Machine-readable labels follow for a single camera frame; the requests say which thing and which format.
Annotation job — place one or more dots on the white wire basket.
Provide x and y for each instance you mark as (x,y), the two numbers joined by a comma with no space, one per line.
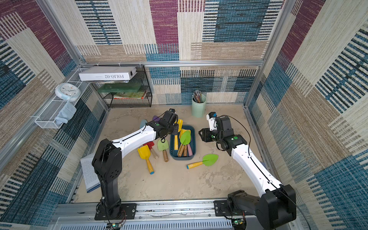
(46,118)

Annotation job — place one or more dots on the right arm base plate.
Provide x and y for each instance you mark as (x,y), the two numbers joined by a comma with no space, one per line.
(223,208)

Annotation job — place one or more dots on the open white book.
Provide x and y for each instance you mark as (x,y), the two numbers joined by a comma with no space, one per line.
(90,177)

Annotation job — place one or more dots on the colourful book on shelf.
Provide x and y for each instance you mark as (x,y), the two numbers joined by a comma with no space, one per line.
(136,95)

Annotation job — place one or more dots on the white round clock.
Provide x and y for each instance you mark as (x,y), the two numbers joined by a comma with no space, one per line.
(67,92)

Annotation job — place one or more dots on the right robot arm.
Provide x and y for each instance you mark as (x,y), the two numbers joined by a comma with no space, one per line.
(275,204)

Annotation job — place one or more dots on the green trowel yellow handle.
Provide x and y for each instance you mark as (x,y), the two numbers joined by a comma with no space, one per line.
(207,160)

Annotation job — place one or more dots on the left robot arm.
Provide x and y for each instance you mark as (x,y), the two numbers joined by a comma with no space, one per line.
(107,163)

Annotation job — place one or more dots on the green trowel wooden handle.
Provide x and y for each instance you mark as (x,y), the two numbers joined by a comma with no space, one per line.
(185,140)
(163,146)

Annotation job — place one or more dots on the light blue cloth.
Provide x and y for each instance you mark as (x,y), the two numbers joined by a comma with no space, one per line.
(65,114)

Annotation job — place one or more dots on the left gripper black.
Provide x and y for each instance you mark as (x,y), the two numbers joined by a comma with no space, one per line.
(176,128)

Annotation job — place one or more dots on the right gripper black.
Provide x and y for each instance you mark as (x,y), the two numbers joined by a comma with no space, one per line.
(205,135)

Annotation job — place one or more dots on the colored pencils bundle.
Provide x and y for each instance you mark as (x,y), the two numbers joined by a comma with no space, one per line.
(197,96)

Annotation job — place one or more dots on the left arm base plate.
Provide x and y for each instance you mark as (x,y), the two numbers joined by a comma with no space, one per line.
(122,211)

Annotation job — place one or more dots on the light blue trowel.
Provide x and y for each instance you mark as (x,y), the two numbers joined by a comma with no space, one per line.
(143,123)

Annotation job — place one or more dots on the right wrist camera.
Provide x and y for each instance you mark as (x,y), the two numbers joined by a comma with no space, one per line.
(211,118)

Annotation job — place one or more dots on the mint green pencil cup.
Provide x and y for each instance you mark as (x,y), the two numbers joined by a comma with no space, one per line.
(198,109)

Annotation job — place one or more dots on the black wire shelf rack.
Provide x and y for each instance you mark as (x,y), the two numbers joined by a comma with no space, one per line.
(141,78)

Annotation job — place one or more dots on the green book on shelf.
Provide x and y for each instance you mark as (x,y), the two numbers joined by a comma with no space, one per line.
(120,88)

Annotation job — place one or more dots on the red shovel wooden handle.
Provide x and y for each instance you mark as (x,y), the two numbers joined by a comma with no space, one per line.
(152,151)

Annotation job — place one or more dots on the white folio box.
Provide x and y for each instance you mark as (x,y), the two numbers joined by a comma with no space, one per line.
(103,73)

